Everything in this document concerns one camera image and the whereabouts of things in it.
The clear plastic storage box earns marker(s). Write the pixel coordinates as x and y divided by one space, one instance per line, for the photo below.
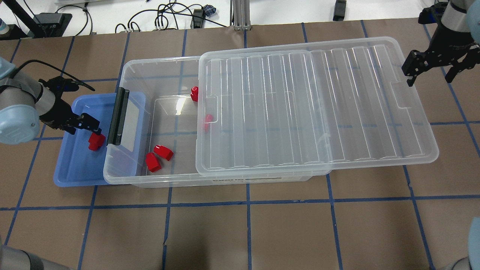
165 123

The silver robot arm near tray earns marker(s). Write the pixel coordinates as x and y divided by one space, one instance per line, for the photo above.
25 103

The red block from tray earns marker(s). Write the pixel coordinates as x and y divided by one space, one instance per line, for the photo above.
96 141

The silver robot arm near lid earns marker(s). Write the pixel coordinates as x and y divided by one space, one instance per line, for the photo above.
457 15

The blue plastic tray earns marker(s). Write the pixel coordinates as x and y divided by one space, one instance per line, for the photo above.
77 165

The black gripper near lid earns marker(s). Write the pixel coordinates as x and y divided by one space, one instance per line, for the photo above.
448 42

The black gripper near tray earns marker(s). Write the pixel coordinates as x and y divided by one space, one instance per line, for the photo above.
60 113

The aluminium frame post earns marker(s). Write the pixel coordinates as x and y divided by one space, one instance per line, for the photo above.
240 15

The black power adapter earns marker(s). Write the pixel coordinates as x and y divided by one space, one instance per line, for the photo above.
340 8

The clear plastic box lid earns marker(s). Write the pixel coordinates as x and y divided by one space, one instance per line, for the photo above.
373 119

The red block in box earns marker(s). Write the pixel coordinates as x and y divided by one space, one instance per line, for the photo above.
163 152
152 162
207 122
194 94

